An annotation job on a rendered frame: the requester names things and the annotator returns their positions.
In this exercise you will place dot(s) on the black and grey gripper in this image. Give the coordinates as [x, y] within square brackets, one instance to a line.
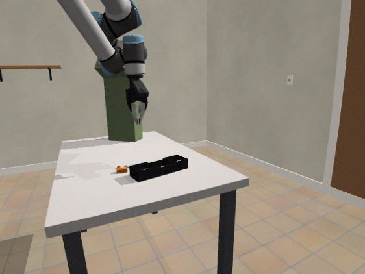
[131, 97]

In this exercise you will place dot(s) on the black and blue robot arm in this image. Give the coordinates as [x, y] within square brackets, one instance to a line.
[101, 32]

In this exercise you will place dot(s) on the orange rectangular block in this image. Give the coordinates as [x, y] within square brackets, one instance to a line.
[122, 170]

